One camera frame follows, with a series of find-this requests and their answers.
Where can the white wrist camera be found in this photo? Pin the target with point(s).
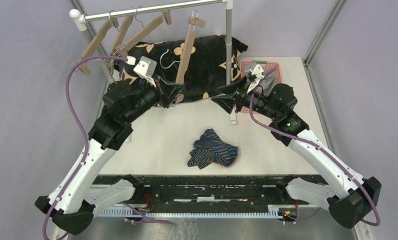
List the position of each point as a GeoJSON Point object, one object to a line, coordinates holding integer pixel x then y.
{"type": "Point", "coordinates": [144, 68]}
{"type": "Point", "coordinates": [254, 73]}

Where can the beige hanger with striped underwear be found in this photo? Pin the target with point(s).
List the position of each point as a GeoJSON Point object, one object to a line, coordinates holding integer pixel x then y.
{"type": "Point", "coordinates": [140, 35]}

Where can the navy striped underwear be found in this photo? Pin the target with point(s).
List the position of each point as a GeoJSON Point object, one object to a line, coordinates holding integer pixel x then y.
{"type": "Point", "coordinates": [210, 149]}

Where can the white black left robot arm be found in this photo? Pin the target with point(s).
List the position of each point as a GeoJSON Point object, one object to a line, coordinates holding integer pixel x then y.
{"type": "Point", "coordinates": [70, 206]}

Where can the beige hanger with navy underwear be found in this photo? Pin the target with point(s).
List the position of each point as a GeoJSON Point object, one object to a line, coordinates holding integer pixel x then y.
{"type": "Point", "coordinates": [186, 52]}

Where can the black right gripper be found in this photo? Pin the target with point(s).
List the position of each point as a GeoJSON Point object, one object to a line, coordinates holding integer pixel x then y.
{"type": "Point", "coordinates": [227, 101]}

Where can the black floral blanket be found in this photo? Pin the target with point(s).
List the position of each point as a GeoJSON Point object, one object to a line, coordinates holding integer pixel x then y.
{"type": "Point", "coordinates": [206, 70]}

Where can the silver white clothes rack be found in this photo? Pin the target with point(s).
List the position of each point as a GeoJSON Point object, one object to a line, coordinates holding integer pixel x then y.
{"type": "Point", "coordinates": [142, 17]}

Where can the pink plastic basket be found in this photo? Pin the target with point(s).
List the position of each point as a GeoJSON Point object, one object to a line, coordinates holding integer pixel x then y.
{"type": "Point", "coordinates": [268, 67]}

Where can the light blue cable duct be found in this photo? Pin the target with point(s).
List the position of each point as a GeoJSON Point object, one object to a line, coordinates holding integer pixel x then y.
{"type": "Point", "coordinates": [122, 211]}

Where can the empty beige hanger far left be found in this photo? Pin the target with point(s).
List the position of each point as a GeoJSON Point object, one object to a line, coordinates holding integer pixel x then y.
{"type": "Point", "coordinates": [94, 48]}

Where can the grey white striped underwear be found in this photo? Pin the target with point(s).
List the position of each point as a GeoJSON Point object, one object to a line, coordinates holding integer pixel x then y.
{"type": "Point", "coordinates": [268, 83]}

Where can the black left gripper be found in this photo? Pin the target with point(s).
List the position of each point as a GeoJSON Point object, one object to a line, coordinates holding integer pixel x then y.
{"type": "Point", "coordinates": [166, 91]}

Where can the beige clip hanger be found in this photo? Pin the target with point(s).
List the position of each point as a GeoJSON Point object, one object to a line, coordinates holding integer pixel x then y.
{"type": "Point", "coordinates": [122, 30]}

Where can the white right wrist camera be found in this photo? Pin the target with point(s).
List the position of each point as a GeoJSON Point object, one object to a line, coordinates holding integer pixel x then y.
{"type": "Point", "coordinates": [254, 73]}

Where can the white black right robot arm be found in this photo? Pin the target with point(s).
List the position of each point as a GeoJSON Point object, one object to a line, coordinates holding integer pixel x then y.
{"type": "Point", "coordinates": [347, 195]}

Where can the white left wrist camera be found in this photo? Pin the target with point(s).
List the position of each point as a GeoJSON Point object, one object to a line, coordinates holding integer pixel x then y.
{"type": "Point", "coordinates": [144, 68]}

